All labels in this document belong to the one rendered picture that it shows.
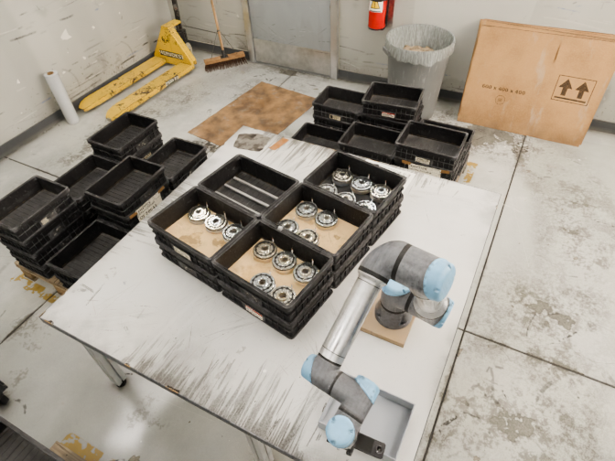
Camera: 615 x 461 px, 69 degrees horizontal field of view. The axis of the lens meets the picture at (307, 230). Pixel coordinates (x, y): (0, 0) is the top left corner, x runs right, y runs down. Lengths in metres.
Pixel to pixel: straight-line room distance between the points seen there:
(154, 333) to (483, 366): 1.70
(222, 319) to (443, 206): 1.22
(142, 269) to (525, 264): 2.31
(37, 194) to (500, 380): 2.92
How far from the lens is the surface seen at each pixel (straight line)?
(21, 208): 3.23
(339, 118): 3.54
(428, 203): 2.37
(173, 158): 3.37
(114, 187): 3.08
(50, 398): 2.89
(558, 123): 4.32
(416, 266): 1.25
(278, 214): 2.03
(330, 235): 1.99
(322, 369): 1.31
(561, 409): 2.71
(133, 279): 2.18
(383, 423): 1.67
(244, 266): 1.90
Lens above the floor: 2.27
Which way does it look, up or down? 46 degrees down
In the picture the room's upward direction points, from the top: 4 degrees counter-clockwise
